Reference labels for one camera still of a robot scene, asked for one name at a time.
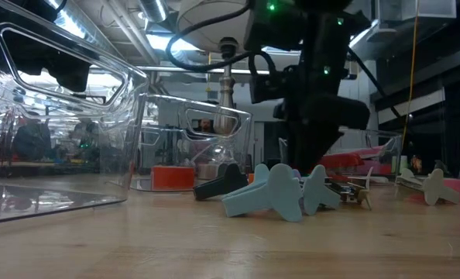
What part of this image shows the table lamp white shade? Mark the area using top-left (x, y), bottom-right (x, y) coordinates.
top-left (177, 0), bottom-right (254, 135)

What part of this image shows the person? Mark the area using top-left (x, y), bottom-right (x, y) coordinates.
top-left (198, 118), bottom-right (215, 135)

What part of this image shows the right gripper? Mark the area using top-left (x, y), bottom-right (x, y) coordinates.
top-left (273, 65), bottom-right (371, 174)

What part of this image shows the pale green cup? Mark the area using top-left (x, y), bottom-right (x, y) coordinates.
top-left (391, 154), bottom-right (408, 174)

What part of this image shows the black staple remover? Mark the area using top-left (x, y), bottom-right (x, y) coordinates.
top-left (193, 162), bottom-right (249, 202)

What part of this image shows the teal staple remover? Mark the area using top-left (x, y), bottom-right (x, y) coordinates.
top-left (221, 163), bottom-right (304, 224)
top-left (301, 164), bottom-right (342, 217)

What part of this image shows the pink tape roll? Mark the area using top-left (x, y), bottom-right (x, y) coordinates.
top-left (442, 177), bottom-right (460, 203)

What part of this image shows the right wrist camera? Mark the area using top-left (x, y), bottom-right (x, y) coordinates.
top-left (249, 71), bottom-right (287, 105)

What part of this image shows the yellow extension cord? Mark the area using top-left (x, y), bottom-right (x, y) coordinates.
top-left (400, 0), bottom-right (420, 150)

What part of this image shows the ceiling tube light fixture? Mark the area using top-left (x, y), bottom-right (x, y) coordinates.
top-left (136, 64), bottom-right (272, 77)

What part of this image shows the clear plastic bin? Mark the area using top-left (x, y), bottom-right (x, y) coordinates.
top-left (130, 94), bottom-right (253, 193)
top-left (278, 127), bottom-right (404, 183)
top-left (0, 0), bottom-right (150, 226)

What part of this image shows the red toy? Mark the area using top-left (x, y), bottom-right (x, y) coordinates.
top-left (328, 145), bottom-right (393, 175)

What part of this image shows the silver ventilation duct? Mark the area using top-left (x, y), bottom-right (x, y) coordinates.
top-left (139, 0), bottom-right (169, 23)

